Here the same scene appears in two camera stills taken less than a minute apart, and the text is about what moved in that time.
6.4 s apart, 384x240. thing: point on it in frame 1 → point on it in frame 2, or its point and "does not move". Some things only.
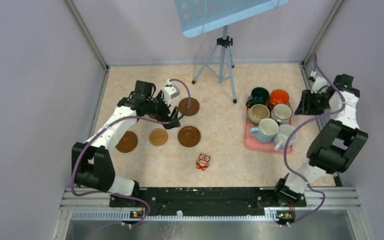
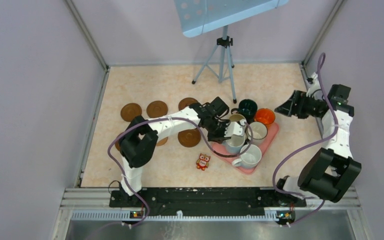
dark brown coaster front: (189, 136) does not move
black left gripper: (164, 116) → (220, 137)
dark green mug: (259, 95) → (247, 108)
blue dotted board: (199, 16) does not move
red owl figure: (203, 162) does not move
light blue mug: (265, 133) → (233, 145)
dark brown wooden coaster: (193, 108) does not move
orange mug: (278, 96) → (265, 115)
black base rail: (209, 198) does not move
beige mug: (256, 113) → (237, 120)
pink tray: (255, 146) → (220, 147)
